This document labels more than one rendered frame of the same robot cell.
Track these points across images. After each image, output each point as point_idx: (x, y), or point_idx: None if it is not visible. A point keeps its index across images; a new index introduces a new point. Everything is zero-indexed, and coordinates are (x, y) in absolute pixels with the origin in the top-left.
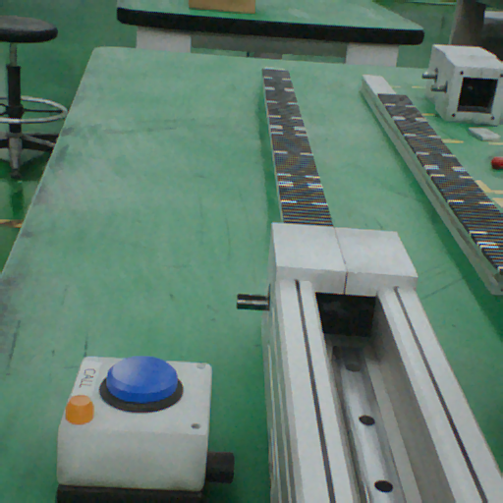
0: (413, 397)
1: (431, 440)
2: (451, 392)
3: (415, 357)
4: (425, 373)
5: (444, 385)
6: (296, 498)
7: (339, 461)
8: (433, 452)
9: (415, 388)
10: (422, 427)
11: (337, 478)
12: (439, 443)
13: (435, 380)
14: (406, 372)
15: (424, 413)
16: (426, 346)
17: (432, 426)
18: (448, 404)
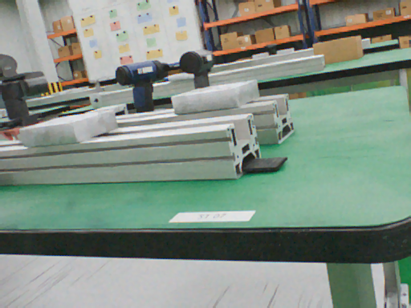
0: (6, 145)
1: (18, 143)
2: (14, 140)
3: (0, 143)
4: (6, 142)
5: (11, 140)
6: (2, 151)
7: (5, 147)
8: (20, 143)
9: (6, 143)
10: (14, 145)
11: (7, 147)
12: (20, 141)
13: (9, 141)
14: (1, 145)
15: (12, 143)
16: (0, 142)
17: (16, 142)
18: (15, 140)
